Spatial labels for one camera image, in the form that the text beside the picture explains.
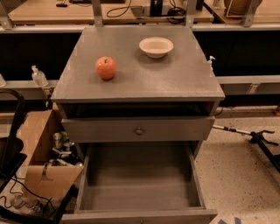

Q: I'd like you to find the grey drawer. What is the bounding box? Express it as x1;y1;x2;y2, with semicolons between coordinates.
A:
62;116;214;143
61;142;218;224

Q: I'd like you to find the grey top drawer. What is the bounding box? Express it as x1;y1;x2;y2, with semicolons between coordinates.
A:
62;116;214;143

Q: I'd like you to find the grey wooden drawer cabinet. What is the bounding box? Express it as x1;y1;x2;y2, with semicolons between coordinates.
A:
52;25;224;153

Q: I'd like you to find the red apple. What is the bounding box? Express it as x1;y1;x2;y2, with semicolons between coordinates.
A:
95;56;116;81

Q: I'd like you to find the white bowl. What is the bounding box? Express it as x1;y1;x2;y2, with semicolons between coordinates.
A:
139;37;174;59

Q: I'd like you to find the white pump bottle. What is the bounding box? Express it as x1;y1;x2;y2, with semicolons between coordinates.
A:
207;55;216;71

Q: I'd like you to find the clutter inside cardboard box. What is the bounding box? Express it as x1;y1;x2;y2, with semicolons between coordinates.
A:
49;131;83;167

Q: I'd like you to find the clear sanitizer bottle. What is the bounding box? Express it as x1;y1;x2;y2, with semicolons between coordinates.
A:
31;65;48;88

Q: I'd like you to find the cardboard box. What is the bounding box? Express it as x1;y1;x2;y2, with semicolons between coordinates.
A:
18;110;83;198

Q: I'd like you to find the black tripod stand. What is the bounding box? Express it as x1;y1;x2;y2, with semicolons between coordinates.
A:
213;125;280;172

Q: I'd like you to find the black chair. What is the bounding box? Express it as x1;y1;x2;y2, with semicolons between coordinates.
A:
0;88;27;192

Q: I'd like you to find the wooden workbench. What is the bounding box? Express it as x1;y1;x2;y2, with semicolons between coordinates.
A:
8;0;215;25

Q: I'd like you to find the black cable on bench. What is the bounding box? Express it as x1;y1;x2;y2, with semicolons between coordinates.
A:
106;0;133;18

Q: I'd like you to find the black cable on floor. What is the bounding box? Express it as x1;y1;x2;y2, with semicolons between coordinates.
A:
0;171;60;220

